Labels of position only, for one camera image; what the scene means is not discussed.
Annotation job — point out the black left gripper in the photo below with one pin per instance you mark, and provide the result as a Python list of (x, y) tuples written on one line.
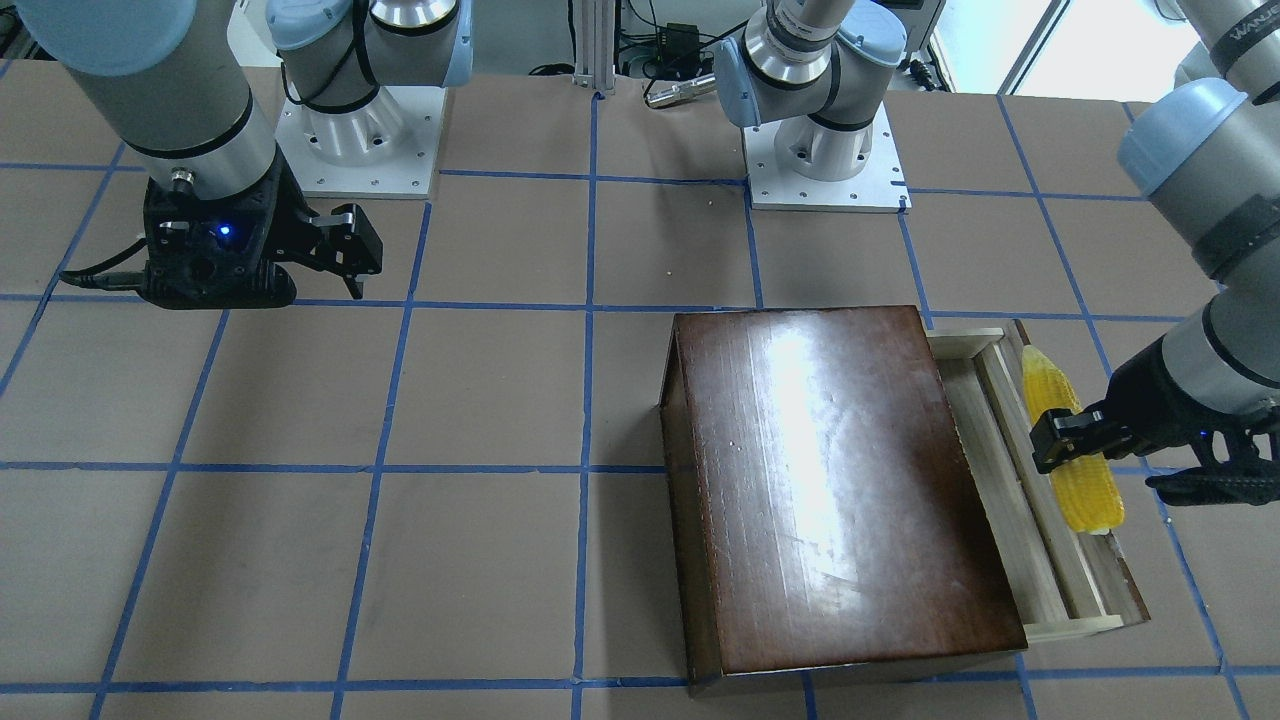
[(1160, 395)]

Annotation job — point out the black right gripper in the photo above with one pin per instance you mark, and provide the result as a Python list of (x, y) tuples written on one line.
[(283, 226)]

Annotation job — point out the yellow corn cob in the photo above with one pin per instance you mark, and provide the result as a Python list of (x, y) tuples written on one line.
[(1083, 483)]

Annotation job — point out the light wooden drawer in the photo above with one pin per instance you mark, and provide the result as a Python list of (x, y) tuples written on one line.
[(1066, 585)]

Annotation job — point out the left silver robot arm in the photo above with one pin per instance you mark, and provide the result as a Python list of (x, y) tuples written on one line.
[(1018, 208)]

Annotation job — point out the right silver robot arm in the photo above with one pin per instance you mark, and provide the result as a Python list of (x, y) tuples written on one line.
[(163, 75)]

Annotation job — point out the dark wooden drawer cabinet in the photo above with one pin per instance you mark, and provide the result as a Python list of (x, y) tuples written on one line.
[(825, 517)]

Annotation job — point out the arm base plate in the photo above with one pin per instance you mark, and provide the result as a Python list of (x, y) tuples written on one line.
[(387, 150), (796, 165)]

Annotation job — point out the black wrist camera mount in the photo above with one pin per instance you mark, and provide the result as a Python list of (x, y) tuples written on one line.
[(212, 254)]

